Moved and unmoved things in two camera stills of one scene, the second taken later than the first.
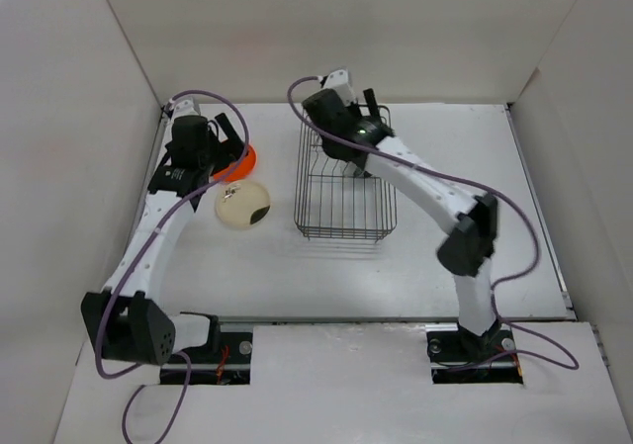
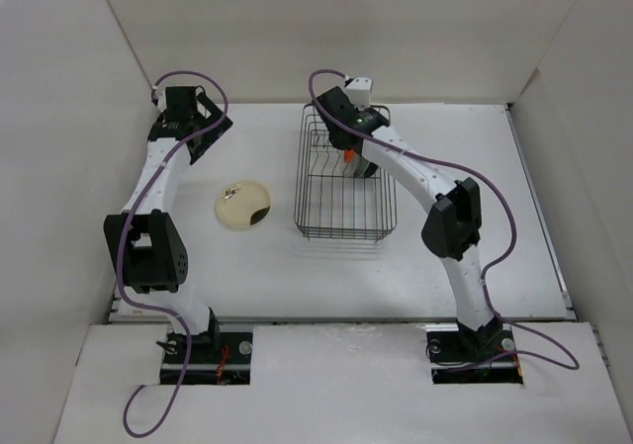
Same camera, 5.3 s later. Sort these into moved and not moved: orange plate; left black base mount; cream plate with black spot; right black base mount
Moved: orange plate
Not moved: left black base mount; cream plate with black spot; right black base mount
